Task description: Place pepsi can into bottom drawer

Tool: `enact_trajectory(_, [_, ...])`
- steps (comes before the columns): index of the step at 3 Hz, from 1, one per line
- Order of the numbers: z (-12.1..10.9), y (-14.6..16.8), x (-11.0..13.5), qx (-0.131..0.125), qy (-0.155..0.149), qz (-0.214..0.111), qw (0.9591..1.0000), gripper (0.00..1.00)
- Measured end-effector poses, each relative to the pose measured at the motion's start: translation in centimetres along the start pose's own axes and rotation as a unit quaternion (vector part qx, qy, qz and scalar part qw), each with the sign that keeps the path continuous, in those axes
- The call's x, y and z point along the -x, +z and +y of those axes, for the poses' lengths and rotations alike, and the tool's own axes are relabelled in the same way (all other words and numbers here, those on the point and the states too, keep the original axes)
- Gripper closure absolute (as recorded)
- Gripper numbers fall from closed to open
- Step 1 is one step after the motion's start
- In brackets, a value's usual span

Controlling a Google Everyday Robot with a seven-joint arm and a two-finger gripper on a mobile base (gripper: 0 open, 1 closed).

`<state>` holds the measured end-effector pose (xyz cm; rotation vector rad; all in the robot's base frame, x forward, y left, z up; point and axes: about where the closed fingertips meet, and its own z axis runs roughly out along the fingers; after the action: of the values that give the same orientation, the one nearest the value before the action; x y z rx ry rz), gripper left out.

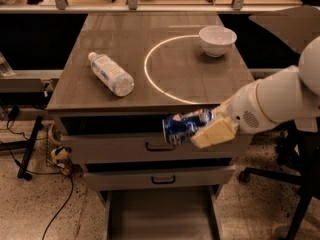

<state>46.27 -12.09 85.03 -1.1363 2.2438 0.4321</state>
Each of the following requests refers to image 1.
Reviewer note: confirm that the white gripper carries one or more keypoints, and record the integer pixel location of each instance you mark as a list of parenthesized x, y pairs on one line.
[(242, 110)]

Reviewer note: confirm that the blue pepsi can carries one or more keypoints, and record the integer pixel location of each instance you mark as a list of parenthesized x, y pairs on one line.
[(179, 128)]

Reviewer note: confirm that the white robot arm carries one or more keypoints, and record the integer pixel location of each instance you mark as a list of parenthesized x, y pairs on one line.
[(291, 94)]

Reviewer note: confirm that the open bottom drawer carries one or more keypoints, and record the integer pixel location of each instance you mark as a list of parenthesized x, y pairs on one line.
[(186, 213)]

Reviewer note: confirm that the grey drawer cabinet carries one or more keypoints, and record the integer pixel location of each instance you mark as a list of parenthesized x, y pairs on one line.
[(171, 72)]

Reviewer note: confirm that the white bowl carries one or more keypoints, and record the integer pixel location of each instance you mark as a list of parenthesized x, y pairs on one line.
[(216, 40)]

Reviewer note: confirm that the black office chair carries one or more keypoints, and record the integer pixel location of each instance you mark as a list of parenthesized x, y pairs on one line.
[(300, 149)]

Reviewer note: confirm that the clear plastic water bottle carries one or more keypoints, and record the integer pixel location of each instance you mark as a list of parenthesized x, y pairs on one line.
[(120, 82)]

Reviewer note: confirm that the black stand leg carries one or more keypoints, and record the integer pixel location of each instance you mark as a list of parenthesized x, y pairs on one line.
[(22, 173)]

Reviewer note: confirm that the top drawer with handle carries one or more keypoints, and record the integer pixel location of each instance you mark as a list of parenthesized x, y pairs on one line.
[(145, 147)]

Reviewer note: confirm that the drawer with handle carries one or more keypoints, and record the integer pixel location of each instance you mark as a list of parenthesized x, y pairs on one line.
[(145, 147), (162, 178)]

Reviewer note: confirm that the middle drawer with handle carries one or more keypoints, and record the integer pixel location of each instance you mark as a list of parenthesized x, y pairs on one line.
[(162, 178)]

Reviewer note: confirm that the wire basket with items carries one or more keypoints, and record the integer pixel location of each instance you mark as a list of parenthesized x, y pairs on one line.
[(57, 154)]

